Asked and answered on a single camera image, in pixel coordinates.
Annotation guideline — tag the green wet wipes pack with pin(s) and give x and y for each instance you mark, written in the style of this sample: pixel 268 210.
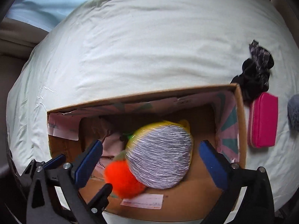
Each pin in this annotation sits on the green wet wipes pack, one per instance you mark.
pixel 124 138

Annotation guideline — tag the pale green bed sheet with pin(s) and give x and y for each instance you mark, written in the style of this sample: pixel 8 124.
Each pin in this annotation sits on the pale green bed sheet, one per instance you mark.
pixel 111 48

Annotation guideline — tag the pink cloth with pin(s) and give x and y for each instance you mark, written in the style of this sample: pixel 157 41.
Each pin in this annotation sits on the pink cloth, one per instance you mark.
pixel 112 143

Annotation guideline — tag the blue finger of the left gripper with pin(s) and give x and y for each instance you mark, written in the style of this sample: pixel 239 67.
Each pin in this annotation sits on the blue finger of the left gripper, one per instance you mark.
pixel 100 201
pixel 55 162

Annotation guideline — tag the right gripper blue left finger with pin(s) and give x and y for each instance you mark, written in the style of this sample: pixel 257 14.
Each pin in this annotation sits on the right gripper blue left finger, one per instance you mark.
pixel 85 163

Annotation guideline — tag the orange pom-pom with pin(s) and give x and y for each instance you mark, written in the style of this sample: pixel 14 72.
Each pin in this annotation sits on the orange pom-pom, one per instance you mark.
pixel 124 183

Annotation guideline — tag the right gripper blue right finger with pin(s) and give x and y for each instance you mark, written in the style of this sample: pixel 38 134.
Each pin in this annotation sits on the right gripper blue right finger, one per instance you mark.
pixel 217 165

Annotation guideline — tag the pink zip pouch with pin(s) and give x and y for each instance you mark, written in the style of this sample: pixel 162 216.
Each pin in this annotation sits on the pink zip pouch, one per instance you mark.
pixel 263 121

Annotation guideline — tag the black sock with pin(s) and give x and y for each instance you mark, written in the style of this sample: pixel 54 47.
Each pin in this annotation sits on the black sock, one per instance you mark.
pixel 254 78

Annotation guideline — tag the grey fluffy plush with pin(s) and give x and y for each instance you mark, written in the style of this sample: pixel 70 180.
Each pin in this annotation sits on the grey fluffy plush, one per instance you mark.
pixel 293 112

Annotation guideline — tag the dark patterned scrunchie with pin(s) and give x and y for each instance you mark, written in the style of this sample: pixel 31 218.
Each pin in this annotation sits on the dark patterned scrunchie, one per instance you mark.
pixel 261 57

